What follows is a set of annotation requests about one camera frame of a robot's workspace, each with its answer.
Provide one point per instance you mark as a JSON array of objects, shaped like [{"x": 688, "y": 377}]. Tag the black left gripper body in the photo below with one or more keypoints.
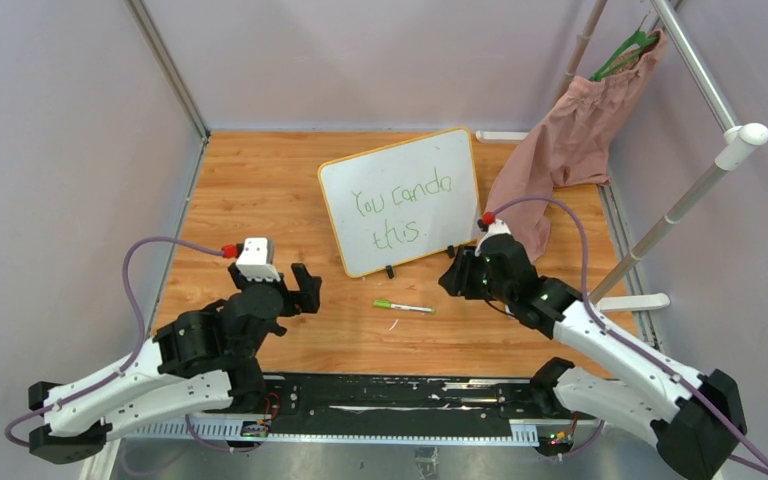
[{"x": 292, "y": 297}]

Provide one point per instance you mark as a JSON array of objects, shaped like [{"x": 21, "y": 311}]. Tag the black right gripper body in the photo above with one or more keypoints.
[{"x": 472, "y": 279}]

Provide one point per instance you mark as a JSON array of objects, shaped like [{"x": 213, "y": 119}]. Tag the white green marker pen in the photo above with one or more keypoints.
[{"x": 395, "y": 306}]

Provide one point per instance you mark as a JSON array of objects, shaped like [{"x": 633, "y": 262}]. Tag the yellow-framed whiteboard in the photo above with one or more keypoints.
[{"x": 398, "y": 203}]

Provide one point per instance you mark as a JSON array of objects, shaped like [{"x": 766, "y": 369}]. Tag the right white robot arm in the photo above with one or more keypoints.
[{"x": 693, "y": 420}]

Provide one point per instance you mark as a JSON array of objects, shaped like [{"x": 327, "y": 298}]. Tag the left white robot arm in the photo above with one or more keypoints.
[{"x": 203, "y": 361}]

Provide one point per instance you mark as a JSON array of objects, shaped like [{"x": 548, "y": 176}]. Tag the pink cloth shorts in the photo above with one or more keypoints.
[{"x": 570, "y": 145}]

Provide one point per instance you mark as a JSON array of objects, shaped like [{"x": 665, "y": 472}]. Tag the green clothes hanger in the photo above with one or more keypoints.
[{"x": 629, "y": 51}]

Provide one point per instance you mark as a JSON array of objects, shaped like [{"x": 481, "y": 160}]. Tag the white metal clothes rack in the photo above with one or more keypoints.
[{"x": 714, "y": 264}]

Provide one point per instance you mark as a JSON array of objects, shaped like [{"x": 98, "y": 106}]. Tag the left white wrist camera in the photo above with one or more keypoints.
[{"x": 255, "y": 260}]

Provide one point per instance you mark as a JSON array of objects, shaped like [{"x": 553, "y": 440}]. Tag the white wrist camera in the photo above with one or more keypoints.
[
  {"x": 255, "y": 260},
  {"x": 498, "y": 227}
]

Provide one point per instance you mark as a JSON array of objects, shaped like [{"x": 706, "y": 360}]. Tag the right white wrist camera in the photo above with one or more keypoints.
[{"x": 498, "y": 227}]

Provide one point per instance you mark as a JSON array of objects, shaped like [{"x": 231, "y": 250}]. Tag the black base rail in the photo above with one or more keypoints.
[{"x": 353, "y": 409}]

